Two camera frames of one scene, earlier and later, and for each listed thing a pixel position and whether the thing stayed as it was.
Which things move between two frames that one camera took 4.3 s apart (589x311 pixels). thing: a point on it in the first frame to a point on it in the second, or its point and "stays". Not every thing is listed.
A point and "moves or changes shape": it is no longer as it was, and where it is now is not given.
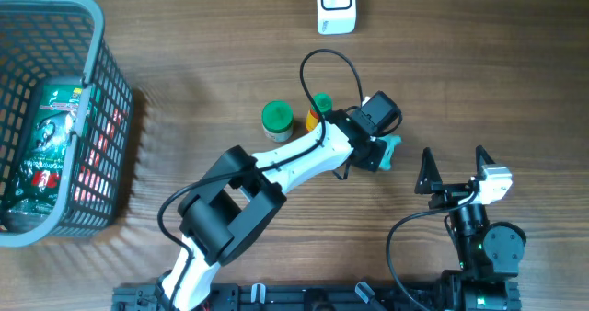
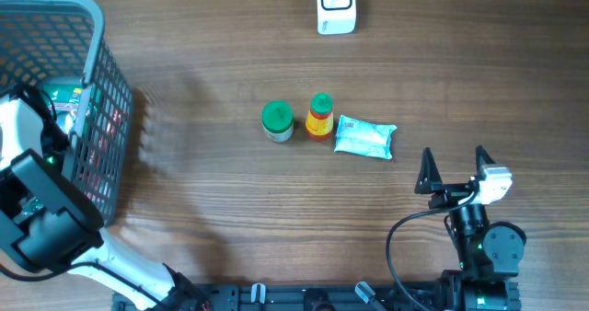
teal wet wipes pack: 392,140 moves or changes shape
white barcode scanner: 336,6 stays
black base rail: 292,297 stays
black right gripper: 429,181 stays
